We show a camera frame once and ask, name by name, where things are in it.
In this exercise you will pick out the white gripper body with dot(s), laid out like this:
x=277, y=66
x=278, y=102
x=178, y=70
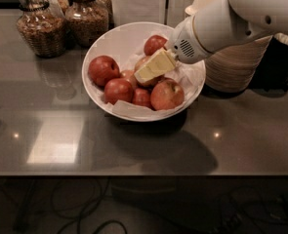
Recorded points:
x=182, y=44

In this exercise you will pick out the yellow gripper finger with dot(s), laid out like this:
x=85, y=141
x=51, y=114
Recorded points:
x=161, y=62

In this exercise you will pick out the yellow-red apple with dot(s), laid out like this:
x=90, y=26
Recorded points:
x=150, y=83

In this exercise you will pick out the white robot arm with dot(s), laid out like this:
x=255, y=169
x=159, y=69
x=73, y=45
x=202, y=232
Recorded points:
x=220, y=24

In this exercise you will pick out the red apple at back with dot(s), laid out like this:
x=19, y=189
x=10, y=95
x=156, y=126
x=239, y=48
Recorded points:
x=154, y=43

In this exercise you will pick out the orange-red apple front right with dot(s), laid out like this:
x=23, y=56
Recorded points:
x=167, y=94

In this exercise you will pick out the small apple behind centre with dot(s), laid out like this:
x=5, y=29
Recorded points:
x=128, y=75

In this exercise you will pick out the small red apple front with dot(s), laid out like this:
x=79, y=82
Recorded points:
x=141, y=97

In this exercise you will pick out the white bowl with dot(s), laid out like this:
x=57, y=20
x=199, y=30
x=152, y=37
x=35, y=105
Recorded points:
x=150, y=28

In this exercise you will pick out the red apple front left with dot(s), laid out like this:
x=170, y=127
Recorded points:
x=118, y=89

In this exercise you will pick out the red apple far left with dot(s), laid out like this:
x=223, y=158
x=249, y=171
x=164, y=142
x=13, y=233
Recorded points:
x=102, y=69

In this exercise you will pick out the rear stack paper bowls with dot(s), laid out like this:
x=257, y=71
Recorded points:
x=195, y=6

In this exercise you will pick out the stack paper bowls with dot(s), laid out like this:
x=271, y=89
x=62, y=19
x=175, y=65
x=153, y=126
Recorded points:
x=231, y=69
x=195, y=6

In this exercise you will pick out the front stack paper bowls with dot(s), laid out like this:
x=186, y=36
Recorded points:
x=231, y=69

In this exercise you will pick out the white napkin dispenser left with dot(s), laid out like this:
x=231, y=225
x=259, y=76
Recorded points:
x=127, y=11

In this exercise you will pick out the right glass cereal jar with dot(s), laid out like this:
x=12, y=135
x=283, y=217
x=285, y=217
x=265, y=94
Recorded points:
x=88, y=20

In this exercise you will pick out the glass cereal jar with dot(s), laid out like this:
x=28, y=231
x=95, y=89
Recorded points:
x=42, y=31
x=88, y=20

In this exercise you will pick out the left glass cereal jar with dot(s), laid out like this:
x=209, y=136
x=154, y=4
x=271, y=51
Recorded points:
x=42, y=31

